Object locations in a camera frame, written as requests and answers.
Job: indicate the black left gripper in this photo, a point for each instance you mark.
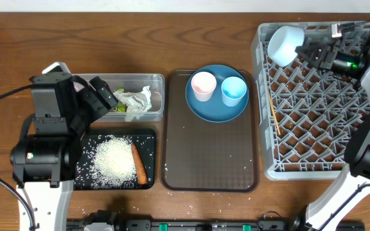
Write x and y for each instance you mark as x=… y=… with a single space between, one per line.
x=98 y=106

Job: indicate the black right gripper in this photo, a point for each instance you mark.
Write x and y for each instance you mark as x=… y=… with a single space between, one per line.
x=325 y=63

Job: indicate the green white wrapper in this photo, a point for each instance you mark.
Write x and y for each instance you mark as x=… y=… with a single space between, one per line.
x=121 y=107

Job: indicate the light blue bowl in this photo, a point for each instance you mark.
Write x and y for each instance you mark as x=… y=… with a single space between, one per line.
x=282 y=45

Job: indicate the white tissue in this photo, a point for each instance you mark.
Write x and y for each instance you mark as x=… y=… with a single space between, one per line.
x=137 y=103

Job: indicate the wooden chopstick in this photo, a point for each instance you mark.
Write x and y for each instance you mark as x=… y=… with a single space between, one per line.
x=274 y=113

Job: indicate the white rice heap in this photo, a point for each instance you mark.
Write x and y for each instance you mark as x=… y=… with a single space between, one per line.
x=106 y=163

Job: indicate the orange carrot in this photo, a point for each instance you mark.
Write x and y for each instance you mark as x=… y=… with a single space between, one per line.
x=140 y=169

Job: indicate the light blue cup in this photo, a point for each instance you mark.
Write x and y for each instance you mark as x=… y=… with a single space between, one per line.
x=233 y=90

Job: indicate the pink cup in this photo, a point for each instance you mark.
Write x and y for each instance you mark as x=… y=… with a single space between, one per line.
x=203 y=85

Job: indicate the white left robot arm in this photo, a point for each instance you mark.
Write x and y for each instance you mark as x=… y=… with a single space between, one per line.
x=50 y=144

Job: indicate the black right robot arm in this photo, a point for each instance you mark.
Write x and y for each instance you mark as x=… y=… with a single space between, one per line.
x=353 y=182

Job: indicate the black waste tray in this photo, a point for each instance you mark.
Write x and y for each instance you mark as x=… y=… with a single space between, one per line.
x=144 y=140

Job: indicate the grey dishwasher rack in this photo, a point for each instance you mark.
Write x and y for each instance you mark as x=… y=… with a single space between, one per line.
x=317 y=114

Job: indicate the clear plastic bin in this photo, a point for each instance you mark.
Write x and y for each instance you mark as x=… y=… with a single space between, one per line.
x=134 y=82

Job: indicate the dark blue plate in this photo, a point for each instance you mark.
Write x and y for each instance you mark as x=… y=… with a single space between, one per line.
x=214 y=110

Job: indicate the brown serving tray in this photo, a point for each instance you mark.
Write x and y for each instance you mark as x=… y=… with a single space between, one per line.
x=199 y=155

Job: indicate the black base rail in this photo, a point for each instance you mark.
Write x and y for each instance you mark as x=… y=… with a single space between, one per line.
x=107 y=220

